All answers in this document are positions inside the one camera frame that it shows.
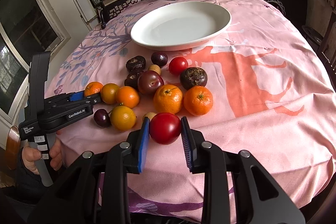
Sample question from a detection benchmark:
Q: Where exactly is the dark red cherry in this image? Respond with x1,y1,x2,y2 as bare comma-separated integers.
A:
93,108,111,128

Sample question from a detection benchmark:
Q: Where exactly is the window frame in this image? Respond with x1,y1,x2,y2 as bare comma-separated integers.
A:
1,0,71,133

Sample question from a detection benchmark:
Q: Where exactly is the yellow orange kumquat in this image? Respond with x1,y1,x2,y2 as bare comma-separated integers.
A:
100,83,120,104

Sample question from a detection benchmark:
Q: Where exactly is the large mandarin with green stem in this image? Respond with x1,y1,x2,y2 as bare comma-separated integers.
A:
183,86,214,116

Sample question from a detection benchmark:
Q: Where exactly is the large mandarin with stalk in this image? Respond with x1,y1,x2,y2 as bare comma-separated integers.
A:
153,84,183,114

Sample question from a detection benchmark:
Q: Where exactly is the dark water chestnut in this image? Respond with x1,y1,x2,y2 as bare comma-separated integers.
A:
124,69,143,90
125,55,146,73

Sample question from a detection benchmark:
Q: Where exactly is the dark wooden chair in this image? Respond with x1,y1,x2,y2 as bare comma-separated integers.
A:
302,12,335,82

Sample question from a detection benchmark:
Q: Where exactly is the dark purple round fruit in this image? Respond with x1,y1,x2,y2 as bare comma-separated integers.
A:
151,51,168,68

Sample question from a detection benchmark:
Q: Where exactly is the pink printed tablecloth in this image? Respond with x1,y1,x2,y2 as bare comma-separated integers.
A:
45,0,335,222

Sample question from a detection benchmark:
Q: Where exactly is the yellow orange citrus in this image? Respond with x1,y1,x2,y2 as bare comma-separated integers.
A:
110,105,137,132

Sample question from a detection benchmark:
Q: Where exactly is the small red tomato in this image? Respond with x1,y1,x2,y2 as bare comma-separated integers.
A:
149,112,181,145

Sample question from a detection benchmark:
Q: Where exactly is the small tan longan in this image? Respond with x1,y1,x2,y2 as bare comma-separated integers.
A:
148,64,161,75

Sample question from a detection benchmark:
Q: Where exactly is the large white plate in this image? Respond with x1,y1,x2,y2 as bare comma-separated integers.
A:
130,1,232,51

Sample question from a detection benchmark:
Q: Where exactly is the dark red plum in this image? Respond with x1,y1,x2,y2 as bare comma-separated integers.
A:
138,70,164,95

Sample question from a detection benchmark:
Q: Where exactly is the person's left hand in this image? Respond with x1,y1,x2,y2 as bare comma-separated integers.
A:
21,137,63,175

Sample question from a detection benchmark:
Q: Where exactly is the large dark mangosteen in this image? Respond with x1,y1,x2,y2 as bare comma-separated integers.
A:
179,67,208,90

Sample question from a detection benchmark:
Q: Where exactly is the small orange mandarin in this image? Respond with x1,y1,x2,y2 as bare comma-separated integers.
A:
116,86,140,108

